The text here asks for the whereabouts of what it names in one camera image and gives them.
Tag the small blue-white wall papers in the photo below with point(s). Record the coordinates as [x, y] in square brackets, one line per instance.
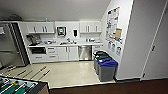
[114, 48]

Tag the grey bin green lid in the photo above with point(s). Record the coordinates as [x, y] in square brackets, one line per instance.
[100, 57]

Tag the black coffee machine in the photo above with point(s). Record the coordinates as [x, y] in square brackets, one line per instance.
[32, 39]

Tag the stainless steel refrigerator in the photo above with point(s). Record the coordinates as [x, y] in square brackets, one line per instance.
[13, 43]

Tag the white door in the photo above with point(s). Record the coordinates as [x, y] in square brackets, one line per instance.
[158, 43]

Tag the white drawer stack beside microwave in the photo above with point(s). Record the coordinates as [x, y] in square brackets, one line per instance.
[52, 53]

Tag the black wall soap dispenser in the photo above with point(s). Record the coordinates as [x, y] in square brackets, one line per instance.
[75, 32]

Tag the black paper towel dispenser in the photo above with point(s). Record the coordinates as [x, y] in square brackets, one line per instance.
[61, 31]

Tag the yellow wall note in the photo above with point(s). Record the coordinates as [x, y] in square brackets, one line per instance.
[118, 34]

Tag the white drawer stack beside dishwasher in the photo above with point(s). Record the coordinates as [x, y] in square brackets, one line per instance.
[97, 47]

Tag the framed wall notice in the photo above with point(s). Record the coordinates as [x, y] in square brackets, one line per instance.
[2, 30]

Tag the white two-door base cabinet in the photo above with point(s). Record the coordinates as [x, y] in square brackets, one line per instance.
[68, 53]

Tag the grey bin blue lid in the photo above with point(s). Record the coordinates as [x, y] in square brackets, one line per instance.
[107, 70]

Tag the chrome faucet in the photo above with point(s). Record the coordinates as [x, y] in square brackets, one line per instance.
[68, 40]

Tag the green foosball table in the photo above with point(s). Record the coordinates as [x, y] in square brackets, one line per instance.
[16, 87]

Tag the stainless steel sink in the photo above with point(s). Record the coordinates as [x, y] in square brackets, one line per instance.
[67, 43]

